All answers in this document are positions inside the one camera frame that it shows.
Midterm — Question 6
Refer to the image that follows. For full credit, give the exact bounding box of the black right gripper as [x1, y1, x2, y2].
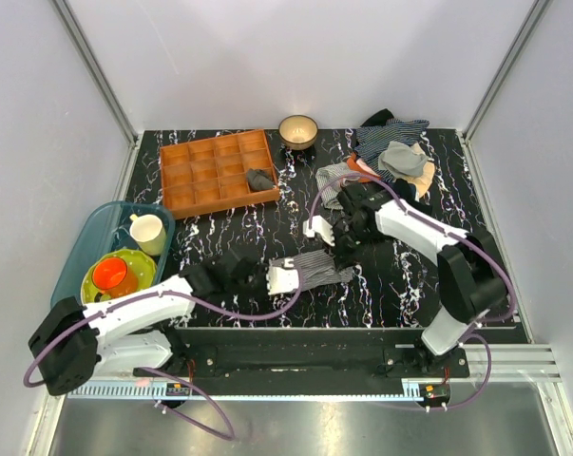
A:
[322, 221, 375, 273]

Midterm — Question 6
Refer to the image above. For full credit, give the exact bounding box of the grey white striped underwear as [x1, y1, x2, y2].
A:
[291, 250, 353, 291]

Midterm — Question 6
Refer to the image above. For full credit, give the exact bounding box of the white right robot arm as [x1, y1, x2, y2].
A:
[332, 183, 511, 377]

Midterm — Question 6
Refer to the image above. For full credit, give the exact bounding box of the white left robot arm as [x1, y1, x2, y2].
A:
[23, 256, 277, 396]

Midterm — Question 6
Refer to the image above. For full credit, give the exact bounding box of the dark navy cloth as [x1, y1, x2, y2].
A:
[393, 179, 417, 201]

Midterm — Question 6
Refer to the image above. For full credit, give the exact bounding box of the orange cloth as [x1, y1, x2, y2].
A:
[346, 152, 380, 183]

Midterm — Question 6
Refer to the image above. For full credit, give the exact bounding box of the striped grey cloth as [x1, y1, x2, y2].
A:
[315, 162, 358, 210]

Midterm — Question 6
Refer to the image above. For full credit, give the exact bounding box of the beige cloth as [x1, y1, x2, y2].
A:
[407, 143, 435, 200]

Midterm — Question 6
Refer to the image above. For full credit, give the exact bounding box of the dark blue striped cloth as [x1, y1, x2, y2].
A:
[354, 119, 430, 182]

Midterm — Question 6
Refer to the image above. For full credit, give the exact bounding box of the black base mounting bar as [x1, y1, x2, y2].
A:
[159, 328, 469, 396]

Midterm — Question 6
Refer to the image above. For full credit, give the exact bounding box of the rolled dark grey sock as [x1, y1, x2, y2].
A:
[246, 169, 275, 192]

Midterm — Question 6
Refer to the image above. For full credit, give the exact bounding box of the green dotted plate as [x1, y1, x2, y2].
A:
[80, 249, 157, 304]

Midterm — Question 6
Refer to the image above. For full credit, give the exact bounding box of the cream yellow mug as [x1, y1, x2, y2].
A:
[129, 214, 166, 257]

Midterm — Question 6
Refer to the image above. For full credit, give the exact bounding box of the beige ceramic bowl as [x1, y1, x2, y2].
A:
[278, 115, 318, 150]

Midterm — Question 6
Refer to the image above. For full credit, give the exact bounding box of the orange wooden compartment tray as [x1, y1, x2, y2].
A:
[160, 129, 280, 219]

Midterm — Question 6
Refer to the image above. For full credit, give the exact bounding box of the orange cup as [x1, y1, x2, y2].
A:
[92, 257, 138, 298]

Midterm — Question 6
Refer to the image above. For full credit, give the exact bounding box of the blue plastic bin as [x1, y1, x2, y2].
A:
[50, 201, 175, 306]

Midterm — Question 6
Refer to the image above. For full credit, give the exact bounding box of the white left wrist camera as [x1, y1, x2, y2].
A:
[266, 257, 299, 295]

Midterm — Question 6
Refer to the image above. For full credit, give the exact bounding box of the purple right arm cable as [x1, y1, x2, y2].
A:
[309, 173, 518, 412]

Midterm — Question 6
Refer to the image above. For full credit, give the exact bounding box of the white slotted cable duct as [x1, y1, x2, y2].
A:
[67, 380, 426, 402]

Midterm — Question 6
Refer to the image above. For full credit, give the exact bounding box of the aluminium frame rail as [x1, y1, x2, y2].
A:
[46, 344, 565, 384]

